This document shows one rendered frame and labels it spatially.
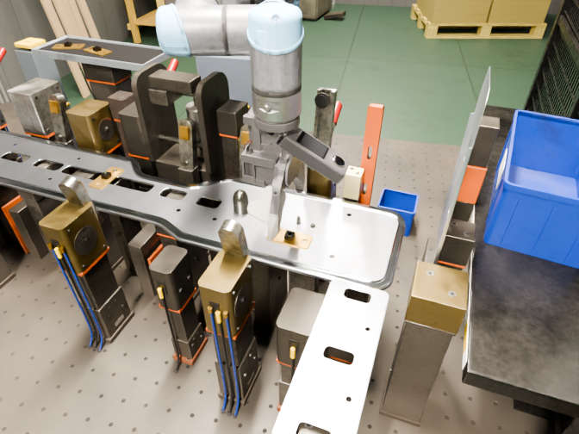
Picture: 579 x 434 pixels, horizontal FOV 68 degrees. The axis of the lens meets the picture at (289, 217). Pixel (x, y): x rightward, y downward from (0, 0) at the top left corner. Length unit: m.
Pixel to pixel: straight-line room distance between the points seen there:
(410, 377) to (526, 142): 0.56
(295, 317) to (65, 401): 0.55
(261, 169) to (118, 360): 0.58
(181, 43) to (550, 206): 0.63
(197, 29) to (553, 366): 0.70
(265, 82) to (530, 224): 0.49
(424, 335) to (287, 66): 0.46
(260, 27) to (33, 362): 0.87
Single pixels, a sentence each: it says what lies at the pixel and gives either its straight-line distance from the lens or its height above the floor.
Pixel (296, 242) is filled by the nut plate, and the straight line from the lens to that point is 0.81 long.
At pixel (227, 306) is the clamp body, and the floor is 1.01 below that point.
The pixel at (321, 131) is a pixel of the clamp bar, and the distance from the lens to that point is 0.91.
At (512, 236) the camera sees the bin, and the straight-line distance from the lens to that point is 0.83.
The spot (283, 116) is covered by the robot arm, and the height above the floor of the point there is 1.27.
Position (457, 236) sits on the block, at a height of 1.08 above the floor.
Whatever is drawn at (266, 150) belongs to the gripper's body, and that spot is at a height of 1.19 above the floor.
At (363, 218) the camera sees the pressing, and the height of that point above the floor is 1.00.
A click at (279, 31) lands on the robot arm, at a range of 0.61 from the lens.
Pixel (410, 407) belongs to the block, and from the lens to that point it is 0.92.
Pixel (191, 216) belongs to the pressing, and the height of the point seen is 1.00.
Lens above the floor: 1.55
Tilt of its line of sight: 39 degrees down
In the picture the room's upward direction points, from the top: straight up
